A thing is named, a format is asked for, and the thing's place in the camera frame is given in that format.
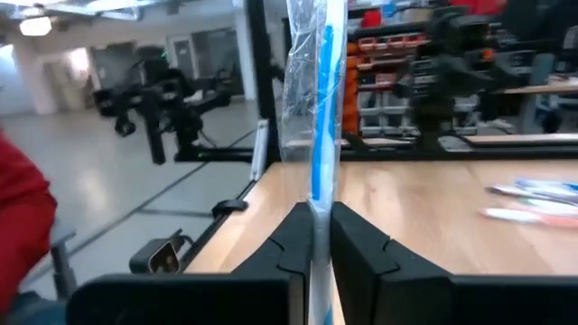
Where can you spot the black aluminium table frame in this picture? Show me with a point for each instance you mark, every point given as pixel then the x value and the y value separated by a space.
pixel 264 67

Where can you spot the black frame clip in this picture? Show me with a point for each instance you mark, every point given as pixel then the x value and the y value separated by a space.
pixel 228 207

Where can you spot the blue white toothbrush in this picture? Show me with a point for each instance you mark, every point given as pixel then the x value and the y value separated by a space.
pixel 551 185
pixel 323 113

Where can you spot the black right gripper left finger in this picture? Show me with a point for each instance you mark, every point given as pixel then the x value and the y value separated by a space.
pixel 253 298

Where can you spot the small black camera box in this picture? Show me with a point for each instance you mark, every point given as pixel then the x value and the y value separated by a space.
pixel 155 257

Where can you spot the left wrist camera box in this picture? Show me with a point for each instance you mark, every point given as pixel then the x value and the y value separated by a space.
pixel 460 31

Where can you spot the orange white toothbrush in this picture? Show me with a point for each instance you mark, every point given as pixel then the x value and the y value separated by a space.
pixel 510 215

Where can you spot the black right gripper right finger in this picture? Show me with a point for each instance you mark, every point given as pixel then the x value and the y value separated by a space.
pixel 406 298

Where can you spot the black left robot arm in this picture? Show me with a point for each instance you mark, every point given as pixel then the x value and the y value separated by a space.
pixel 433 128

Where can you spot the person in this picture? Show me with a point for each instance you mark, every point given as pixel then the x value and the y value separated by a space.
pixel 22 203

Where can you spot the distant black robot station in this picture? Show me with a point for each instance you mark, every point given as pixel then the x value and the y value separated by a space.
pixel 153 104

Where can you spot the white frame bracket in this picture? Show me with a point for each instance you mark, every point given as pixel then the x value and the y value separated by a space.
pixel 259 149

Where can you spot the stacked red storage bins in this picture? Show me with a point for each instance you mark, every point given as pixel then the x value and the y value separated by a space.
pixel 371 19

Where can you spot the white ceiling lamp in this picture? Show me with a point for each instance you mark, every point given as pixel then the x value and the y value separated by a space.
pixel 35 26

